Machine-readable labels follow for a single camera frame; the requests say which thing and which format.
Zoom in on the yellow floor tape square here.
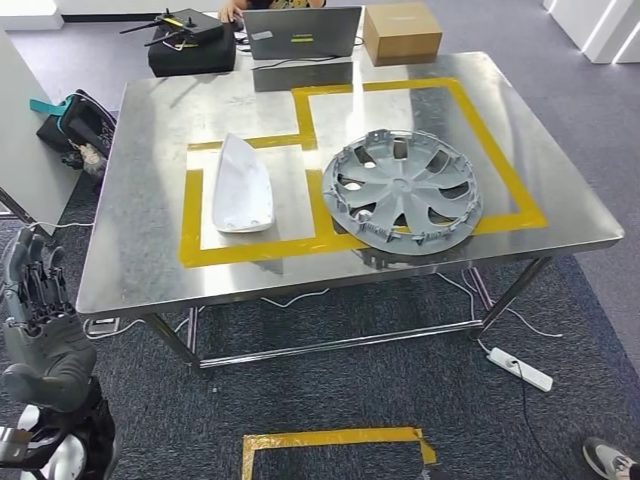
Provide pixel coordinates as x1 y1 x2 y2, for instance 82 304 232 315
241 427 438 480

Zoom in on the long white power strip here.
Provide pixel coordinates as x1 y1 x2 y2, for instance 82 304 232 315
487 346 555 394

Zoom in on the stainless steel workbench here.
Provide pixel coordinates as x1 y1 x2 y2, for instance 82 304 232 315
75 51 626 376

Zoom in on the black power cable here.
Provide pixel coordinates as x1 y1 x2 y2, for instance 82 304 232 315
509 360 567 480

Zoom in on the white lit plinth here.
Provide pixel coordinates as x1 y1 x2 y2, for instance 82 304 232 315
0 0 66 33
542 0 640 66

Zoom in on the white partition panel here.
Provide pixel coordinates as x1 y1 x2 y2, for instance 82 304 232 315
0 29 82 231

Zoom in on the black carry case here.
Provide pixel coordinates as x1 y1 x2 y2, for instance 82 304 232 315
147 23 238 79

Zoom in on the grey laptop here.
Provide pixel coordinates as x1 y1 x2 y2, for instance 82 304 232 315
242 5 364 62

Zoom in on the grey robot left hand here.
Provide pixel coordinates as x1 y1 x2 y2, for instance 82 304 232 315
0 227 99 413

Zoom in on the black and teal backpack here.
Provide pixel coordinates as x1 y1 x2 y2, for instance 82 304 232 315
29 89 118 184

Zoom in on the standing person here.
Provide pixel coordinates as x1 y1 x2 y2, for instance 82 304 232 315
582 436 640 480

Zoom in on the thin white cable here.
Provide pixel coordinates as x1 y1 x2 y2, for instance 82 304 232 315
435 268 564 353

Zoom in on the silver wheel hubcap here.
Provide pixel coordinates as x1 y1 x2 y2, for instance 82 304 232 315
321 129 485 258

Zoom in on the metal floor socket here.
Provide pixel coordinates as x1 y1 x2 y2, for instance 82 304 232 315
87 316 122 337

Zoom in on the long white cable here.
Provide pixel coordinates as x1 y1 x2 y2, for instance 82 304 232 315
82 287 331 343

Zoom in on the white curved body part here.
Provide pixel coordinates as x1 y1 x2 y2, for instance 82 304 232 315
211 132 276 235

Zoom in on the brown cardboard box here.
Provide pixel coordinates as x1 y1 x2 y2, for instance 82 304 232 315
362 1 445 68

